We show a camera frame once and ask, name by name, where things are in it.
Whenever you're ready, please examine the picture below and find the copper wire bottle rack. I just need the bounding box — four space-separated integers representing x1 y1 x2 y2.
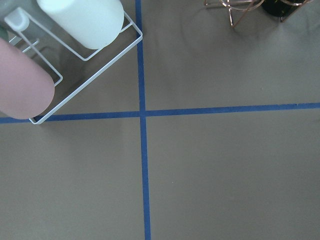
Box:
203 0 313 28

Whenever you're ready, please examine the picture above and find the white wire cup rack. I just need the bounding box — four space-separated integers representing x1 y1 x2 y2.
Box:
4 6 143 125

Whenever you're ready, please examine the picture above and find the dark green wine bottle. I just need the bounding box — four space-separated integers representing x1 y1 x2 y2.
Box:
261 0 298 17

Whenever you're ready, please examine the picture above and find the pink cup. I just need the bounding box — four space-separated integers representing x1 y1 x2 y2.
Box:
0 39 55 120

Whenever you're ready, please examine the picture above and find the white cup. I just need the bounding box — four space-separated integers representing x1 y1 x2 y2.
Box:
37 0 125 50

